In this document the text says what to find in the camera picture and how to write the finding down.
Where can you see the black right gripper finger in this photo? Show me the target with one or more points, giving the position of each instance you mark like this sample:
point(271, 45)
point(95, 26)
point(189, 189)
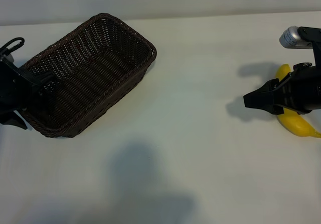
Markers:
point(263, 94)
point(263, 105)

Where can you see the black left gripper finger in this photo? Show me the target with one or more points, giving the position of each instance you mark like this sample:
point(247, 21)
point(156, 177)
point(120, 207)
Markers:
point(13, 119)
point(40, 79)

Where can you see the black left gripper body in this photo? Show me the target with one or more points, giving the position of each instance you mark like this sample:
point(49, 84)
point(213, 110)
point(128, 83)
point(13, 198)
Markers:
point(12, 88)

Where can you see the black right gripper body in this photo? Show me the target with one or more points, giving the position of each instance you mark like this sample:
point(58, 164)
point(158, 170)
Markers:
point(306, 91)

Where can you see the yellow banana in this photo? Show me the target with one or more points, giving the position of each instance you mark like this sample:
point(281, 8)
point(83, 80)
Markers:
point(296, 124)

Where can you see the dark brown wicker basket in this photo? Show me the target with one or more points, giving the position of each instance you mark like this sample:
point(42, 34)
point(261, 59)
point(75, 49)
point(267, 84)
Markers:
point(100, 65)

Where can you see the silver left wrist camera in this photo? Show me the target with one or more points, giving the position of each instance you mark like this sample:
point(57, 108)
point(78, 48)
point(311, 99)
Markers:
point(8, 57)

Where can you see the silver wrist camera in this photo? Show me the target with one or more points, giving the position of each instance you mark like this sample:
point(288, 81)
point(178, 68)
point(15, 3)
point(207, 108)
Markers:
point(291, 38)
point(8, 57)

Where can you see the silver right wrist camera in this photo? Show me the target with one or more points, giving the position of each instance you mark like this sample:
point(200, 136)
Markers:
point(291, 38)

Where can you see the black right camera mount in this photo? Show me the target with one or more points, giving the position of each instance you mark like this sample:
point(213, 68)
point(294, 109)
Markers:
point(313, 35)

